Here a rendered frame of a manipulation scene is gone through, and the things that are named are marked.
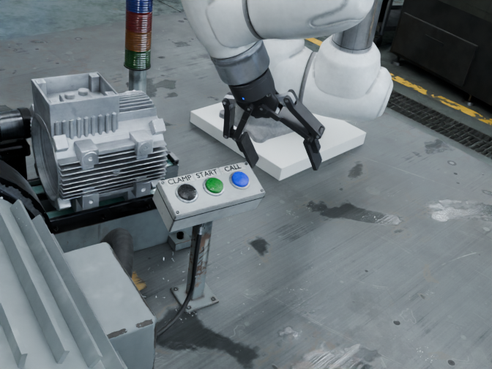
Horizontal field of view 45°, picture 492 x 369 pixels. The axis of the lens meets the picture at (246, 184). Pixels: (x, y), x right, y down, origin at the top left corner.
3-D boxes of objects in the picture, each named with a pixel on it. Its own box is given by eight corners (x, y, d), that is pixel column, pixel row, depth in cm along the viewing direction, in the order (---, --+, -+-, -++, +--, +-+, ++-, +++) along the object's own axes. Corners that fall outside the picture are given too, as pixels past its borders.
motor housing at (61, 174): (63, 230, 106) (58, 136, 95) (31, 174, 118) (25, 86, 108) (165, 204, 116) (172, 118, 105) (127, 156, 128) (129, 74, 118)
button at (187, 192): (180, 206, 94) (183, 200, 93) (173, 191, 95) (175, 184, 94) (197, 202, 95) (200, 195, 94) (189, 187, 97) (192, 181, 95)
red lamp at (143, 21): (131, 34, 133) (132, 14, 131) (121, 25, 137) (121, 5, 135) (156, 32, 136) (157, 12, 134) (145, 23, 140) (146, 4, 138)
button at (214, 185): (208, 199, 96) (211, 193, 95) (200, 184, 98) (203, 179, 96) (223, 195, 98) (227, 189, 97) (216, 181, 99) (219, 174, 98)
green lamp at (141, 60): (130, 72, 138) (131, 53, 135) (120, 61, 142) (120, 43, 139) (154, 69, 141) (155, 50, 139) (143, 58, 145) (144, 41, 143)
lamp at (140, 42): (131, 53, 135) (131, 34, 133) (120, 43, 139) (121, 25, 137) (155, 50, 139) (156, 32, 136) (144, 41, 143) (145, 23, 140)
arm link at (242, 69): (222, 30, 102) (235, 58, 106) (199, 61, 97) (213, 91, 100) (269, 25, 97) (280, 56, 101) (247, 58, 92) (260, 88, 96)
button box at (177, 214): (168, 233, 95) (176, 215, 91) (151, 198, 98) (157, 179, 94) (257, 209, 104) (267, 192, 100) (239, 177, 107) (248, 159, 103)
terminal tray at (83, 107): (52, 143, 100) (50, 105, 96) (33, 115, 107) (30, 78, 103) (119, 132, 106) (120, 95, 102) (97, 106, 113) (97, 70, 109)
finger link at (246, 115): (253, 110, 103) (246, 105, 103) (234, 145, 113) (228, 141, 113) (262, 95, 106) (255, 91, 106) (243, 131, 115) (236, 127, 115)
